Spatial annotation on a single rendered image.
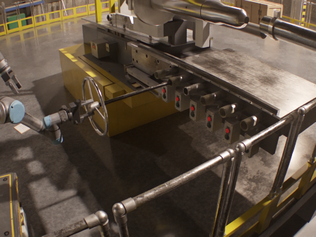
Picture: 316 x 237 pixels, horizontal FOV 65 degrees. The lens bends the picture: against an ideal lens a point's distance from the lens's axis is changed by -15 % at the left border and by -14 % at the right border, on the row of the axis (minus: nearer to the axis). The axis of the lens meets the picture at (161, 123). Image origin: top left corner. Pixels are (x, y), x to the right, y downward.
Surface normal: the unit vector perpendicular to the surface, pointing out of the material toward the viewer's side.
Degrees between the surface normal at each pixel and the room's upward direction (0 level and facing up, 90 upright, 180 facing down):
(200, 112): 90
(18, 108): 93
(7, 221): 0
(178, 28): 90
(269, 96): 0
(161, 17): 90
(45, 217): 0
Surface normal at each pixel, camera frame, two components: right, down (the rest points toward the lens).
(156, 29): -0.82, 0.31
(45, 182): -0.01, -0.84
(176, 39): 0.57, 0.43
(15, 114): 0.92, 0.23
